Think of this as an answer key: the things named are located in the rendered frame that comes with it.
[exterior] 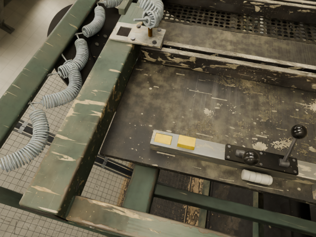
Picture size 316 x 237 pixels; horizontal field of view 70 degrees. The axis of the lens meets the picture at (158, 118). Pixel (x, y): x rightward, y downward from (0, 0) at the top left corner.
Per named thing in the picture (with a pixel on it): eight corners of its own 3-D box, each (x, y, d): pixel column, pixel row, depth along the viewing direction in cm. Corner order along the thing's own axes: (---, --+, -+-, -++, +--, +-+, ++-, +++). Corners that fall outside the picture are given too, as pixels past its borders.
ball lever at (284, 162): (290, 171, 62) (312, 130, 55) (276, 169, 62) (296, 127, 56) (286, 163, 65) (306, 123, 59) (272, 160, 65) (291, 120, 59)
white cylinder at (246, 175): (240, 180, 65) (268, 187, 64) (244, 177, 63) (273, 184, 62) (240, 170, 67) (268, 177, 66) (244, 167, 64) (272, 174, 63)
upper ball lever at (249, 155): (244, 161, 65) (260, 169, 52) (231, 158, 66) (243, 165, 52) (246, 148, 65) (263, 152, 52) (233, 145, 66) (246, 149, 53)
